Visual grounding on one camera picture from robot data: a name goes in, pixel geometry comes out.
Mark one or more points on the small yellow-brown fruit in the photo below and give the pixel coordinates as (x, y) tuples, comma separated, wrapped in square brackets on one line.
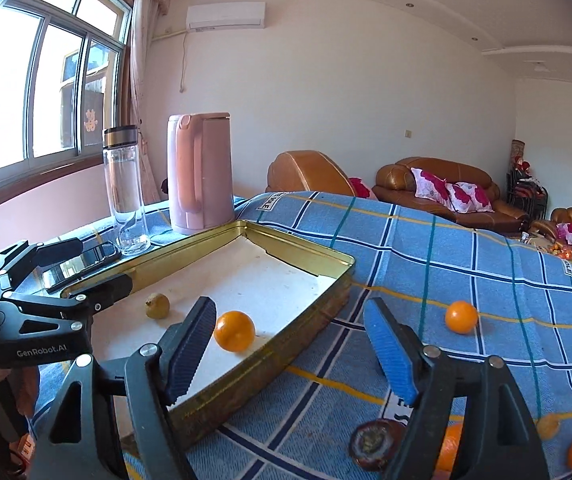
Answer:
[(158, 306)]

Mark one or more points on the blue plaid tablecloth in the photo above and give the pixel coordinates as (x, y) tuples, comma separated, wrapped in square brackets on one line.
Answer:
[(415, 260)]

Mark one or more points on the cluttered coffee table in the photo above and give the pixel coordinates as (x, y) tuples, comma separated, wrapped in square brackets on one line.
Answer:
[(560, 252)]

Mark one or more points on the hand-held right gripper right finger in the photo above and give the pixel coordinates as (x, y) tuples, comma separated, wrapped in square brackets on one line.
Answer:
[(389, 355)]

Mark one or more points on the tall brown ornament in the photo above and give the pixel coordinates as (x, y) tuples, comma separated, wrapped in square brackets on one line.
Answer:
[(517, 150)]

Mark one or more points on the pink electric kettle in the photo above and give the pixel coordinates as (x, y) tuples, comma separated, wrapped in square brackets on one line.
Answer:
[(211, 175)]

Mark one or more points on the pink curtain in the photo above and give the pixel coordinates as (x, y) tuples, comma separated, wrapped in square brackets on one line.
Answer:
[(141, 85)]

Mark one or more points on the window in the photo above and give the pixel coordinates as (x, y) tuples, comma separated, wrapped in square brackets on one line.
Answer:
[(61, 85)]

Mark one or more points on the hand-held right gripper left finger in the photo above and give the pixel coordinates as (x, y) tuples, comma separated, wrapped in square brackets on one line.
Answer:
[(191, 347)]

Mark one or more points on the brown leather sofa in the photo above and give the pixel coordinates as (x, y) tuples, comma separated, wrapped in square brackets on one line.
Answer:
[(465, 170)]

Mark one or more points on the black smartphone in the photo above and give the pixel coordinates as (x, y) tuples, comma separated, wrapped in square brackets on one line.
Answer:
[(83, 262)]

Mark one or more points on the stack of dark chairs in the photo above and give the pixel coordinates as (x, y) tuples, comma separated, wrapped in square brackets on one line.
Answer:
[(528, 190)]

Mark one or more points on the dark brown chestnut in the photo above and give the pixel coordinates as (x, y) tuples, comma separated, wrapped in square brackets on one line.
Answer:
[(373, 444)]

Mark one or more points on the gold metal tray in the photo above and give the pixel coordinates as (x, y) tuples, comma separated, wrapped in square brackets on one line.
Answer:
[(266, 280)]

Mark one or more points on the air conditioner pipe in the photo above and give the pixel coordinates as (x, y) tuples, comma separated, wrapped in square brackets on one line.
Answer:
[(184, 60)]

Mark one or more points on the clear glass bottle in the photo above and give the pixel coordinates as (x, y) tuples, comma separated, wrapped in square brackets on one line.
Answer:
[(126, 195)]

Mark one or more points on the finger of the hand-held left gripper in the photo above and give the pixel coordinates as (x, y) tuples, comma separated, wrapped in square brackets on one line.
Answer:
[(56, 252), (108, 290)]

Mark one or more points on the white air conditioner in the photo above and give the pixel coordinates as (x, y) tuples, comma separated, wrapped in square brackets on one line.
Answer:
[(226, 15)]

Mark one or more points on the person's left hand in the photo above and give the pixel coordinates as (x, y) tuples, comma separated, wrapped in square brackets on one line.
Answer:
[(25, 390)]

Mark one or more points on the red floral pillow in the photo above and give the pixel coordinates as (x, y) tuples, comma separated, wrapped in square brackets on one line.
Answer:
[(363, 189)]

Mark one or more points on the small yellow fruit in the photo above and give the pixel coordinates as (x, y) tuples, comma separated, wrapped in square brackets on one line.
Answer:
[(548, 428)]

